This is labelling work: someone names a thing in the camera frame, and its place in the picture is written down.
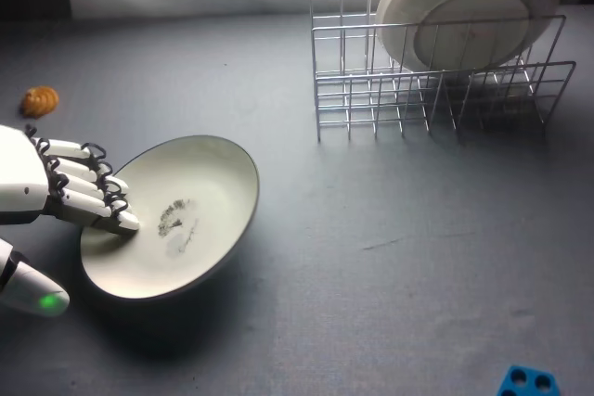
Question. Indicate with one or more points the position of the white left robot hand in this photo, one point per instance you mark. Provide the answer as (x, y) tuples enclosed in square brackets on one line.
[(23, 173)]

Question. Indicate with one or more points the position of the orange spiral toy bread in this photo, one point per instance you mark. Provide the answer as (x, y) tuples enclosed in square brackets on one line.
[(41, 101)]

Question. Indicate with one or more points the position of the grey table cloth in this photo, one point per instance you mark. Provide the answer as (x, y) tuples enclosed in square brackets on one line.
[(325, 275)]

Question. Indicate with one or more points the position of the blue pentagon block with holes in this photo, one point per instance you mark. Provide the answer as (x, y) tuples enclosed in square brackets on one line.
[(508, 389)]

